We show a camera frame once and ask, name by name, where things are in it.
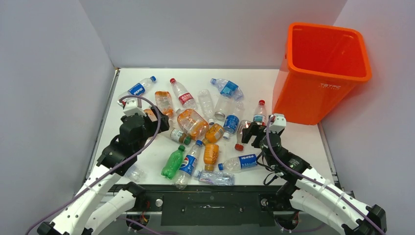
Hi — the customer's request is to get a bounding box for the blue label bottle white cap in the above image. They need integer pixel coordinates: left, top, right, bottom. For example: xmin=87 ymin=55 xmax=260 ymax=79
xmin=223 ymin=101 xmax=245 ymax=140

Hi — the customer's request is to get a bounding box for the orange juice bottle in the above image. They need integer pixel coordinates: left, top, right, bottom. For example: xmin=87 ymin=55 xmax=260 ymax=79
xmin=203 ymin=143 xmax=219 ymax=171
xmin=202 ymin=123 xmax=224 ymax=145

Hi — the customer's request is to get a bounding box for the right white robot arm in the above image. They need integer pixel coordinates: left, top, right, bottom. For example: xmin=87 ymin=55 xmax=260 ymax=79
xmin=242 ymin=123 xmax=387 ymax=235

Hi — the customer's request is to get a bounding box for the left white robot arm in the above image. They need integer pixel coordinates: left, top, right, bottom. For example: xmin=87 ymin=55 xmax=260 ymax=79
xmin=37 ymin=108 xmax=169 ymax=235

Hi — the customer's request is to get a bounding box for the orange plastic bin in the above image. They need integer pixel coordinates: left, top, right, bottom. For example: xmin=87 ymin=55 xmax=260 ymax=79
xmin=272 ymin=22 xmax=372 ymax=125

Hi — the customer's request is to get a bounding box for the flat orange crushed bottle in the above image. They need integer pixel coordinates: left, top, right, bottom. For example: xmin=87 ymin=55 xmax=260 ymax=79
xmin=143 ymin=108 xmax=158 ymax=122

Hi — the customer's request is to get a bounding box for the clear bottle red cap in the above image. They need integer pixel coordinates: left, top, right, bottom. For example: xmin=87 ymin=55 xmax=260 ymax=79
xmin=234 ymin=120 xmax=251 ymax=151

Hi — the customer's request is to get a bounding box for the crushed orange label bottle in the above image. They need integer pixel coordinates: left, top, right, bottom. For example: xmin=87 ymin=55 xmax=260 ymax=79
xmin=155 ymin=91 xmax=174 ymax=119

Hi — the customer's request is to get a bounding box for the red cap teal label bottle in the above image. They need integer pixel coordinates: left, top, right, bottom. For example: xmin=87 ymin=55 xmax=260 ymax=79
xmin=253 ymin=100 xmax=268 ymax=125

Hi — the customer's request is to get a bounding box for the clear Pepsi bottle top left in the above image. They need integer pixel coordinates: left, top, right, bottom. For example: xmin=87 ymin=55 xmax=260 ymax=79
xmin=117 ymin=76 xmax=157 ymax=107

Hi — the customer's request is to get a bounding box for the Pepsi bottle lying right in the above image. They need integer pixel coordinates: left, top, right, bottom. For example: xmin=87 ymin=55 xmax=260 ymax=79
xmin=218 ymin=154 xmax=257 ymax=172

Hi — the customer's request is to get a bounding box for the red cap water bottle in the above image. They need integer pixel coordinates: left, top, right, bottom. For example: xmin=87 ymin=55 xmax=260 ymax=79
xmin=170 ymin=78 xmax=197 ymax=109

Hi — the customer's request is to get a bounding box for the large orange crushed bottle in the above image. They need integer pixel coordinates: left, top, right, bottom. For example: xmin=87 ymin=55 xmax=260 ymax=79
xmin=176 ymin=109 xmax=209 ymax=141

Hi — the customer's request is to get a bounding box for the green plastic bottle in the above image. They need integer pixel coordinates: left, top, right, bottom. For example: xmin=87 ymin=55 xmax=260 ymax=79
xmin=161 ymin=145 xmax=185 ymax=180

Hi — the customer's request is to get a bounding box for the blue cap bottle left edge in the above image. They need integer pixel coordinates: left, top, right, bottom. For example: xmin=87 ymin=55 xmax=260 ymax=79
xmin=124 ymin=165 xmax=145 ymax=183

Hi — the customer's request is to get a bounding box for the crushed Ganten water bottle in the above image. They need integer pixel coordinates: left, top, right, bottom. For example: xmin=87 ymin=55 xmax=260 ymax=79
xmin=193 ymin=170 xmax=235 ymax=186

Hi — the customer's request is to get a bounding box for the clear bottle white cap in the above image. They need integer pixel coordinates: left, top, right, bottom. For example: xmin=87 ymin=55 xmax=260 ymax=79
xmin=198 ymin=89 xmax=214 ymax=125

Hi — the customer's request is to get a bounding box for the Pepsi bottle centre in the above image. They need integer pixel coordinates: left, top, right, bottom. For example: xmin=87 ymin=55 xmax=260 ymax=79
xmin=173 ymin=140 xmax=203 ymax=189

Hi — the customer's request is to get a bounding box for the crushed blue label bottle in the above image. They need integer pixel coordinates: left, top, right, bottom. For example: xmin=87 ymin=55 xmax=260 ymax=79
xmin=210 ymin=78 xmax=244 ymax=101

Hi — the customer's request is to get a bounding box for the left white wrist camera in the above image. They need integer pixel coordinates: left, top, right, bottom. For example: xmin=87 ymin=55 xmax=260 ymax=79
xmin=123 ymin=97 xmax=146 ymax=117

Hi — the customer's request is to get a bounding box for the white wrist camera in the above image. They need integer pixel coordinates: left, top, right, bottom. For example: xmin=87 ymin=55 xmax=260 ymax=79
xmin=123 ymin=97 xmax=146 ymax=117
xmin=270 ymin=113 xmax=287 ymax=135

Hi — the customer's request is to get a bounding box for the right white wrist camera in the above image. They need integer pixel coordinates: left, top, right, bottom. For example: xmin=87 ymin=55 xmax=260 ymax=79
xmin=270 ymin=113 xmax=287 ymax=135

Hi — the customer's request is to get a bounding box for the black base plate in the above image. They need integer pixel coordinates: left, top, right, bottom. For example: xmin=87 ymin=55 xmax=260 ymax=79
xmin=127 ymin=185 xmax=296 ymax=227

